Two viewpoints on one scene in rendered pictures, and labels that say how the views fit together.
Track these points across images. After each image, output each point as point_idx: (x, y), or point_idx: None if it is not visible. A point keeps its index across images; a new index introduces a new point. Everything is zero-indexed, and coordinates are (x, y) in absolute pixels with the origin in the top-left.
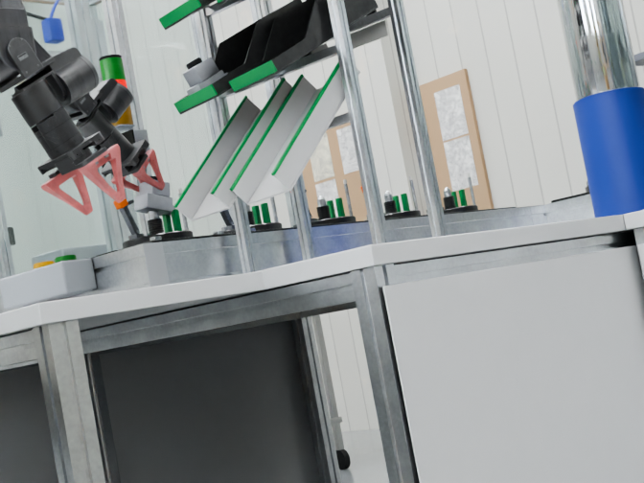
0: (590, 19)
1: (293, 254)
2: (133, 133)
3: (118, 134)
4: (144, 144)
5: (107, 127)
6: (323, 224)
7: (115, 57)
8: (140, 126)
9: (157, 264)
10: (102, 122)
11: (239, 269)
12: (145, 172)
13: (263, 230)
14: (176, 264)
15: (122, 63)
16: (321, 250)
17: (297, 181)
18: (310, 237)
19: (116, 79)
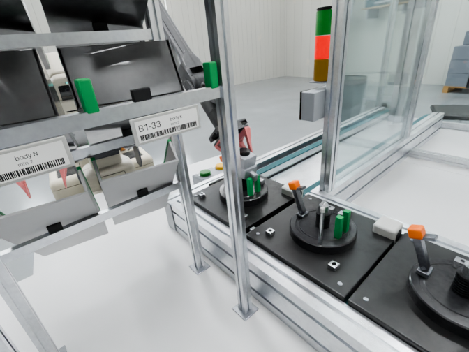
0: None
1: (252, 281)
2: (301, 96)
3: (212, 116)
4: (215, 130)
5: (206, 110)
6: (335, 291)
7: (320, 10)
8: (333, 82)
9: (169, 213)
10: (203, 105)
11: (209, 251)
12: (220, 149)
13: (257, 242)
14: (177, 219)
15: (326, 17)
16: (283, 305)
17: (232, 239)
18: (240, 287)
19: (317, 35)
